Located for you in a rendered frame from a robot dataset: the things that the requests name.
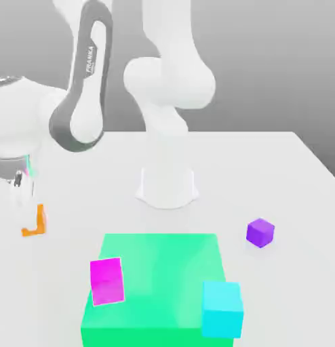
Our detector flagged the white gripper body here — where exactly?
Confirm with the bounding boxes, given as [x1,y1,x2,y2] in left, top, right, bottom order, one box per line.
[6,189,39,231]

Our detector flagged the small orange cube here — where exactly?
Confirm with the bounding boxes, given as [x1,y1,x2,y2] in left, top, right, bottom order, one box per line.
[20,203,47,237]

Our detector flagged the small magenta cube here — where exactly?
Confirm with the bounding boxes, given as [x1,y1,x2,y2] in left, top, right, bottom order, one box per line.
[89,256,125,306]

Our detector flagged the small cyan cube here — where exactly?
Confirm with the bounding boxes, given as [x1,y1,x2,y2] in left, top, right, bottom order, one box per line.
[201,281,244,340]

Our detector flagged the small purple cube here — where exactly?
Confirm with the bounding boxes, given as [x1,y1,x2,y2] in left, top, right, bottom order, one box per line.
[245,217,276,249]

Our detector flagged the large green box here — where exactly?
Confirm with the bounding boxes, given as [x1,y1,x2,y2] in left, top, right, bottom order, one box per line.
[80,232,235,347]

